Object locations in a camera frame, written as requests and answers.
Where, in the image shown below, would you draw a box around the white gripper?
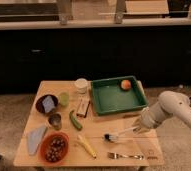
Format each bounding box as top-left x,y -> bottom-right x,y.
133,116 -> 152,134

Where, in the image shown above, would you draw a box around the white handled dish brush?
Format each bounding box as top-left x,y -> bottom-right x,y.
104,126 -> 136,142

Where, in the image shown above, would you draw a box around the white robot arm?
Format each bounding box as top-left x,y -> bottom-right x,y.
134,91 -> 191,132

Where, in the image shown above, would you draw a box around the orange peach fruit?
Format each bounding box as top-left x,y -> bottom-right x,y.
121,80 -> 131,91

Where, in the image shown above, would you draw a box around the green plastic tray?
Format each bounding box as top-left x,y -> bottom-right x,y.
91,76 -> 148,116

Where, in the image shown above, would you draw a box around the silver fork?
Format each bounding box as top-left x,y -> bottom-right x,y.
107,152 -> 144,160

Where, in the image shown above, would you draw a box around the wooden block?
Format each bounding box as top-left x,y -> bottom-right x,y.
77,98 -> 90,117

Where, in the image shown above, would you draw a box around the yellow corn cob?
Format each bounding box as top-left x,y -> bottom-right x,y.
77,135 -> 97,158

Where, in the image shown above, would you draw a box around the dark cabinet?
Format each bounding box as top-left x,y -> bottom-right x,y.
0,26 -> 191,94

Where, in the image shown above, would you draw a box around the white cup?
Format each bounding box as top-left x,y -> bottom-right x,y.
74,78 -> 88,94

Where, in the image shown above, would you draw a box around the green cucumber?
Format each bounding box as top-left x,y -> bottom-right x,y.
69,110 -> 83,131

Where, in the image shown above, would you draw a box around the light green cup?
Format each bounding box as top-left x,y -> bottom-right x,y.
58,92 -> 69,107

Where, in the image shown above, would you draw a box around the small metal cup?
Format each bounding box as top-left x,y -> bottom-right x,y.
48,114 -> 62,130

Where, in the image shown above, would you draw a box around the dark grapes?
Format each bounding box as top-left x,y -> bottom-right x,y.
45,138 -> 65,162

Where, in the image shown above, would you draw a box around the blue sponge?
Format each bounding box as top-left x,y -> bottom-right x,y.
42,96 -> 55,113

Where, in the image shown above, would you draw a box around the dark brown bowl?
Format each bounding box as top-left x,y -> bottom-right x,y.
35,94 -> 58,115

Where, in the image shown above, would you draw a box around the orange bowl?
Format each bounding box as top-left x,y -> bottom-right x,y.
39,132 -> 69,166

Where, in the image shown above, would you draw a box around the grey folded cloth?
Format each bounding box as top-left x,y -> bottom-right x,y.
27,125 -> 47,155

